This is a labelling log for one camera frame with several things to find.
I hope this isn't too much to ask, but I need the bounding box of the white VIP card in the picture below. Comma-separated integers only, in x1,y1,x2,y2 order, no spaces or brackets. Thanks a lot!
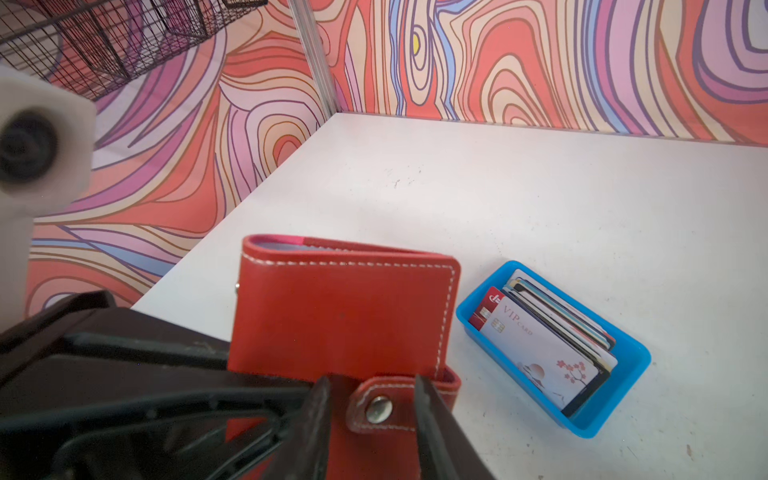
480,293,607,416

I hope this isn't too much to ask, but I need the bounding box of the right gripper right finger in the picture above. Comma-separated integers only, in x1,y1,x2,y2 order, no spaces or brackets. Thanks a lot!
413,375,495,480

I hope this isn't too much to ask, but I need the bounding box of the red leather card holder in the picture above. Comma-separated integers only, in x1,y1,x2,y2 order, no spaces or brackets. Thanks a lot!
228,235,461,479

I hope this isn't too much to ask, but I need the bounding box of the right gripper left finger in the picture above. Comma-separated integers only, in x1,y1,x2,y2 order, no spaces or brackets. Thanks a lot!
262,377,332,480

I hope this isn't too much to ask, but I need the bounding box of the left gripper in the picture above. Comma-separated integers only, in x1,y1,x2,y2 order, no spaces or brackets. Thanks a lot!
1,291,310,479

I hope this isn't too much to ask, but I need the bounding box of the blue plastic tray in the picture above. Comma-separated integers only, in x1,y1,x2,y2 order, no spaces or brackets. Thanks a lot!
455,261,651,438

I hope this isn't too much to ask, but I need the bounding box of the stack of cards in tray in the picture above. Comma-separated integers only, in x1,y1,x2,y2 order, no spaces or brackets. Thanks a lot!
469,269,618,417

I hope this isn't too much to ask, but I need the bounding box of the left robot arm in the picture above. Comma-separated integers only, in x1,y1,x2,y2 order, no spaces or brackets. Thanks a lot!
1,68,310,479

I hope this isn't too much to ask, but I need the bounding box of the black wire basket left wall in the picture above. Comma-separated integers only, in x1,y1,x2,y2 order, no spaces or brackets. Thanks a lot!
1,0,264,100

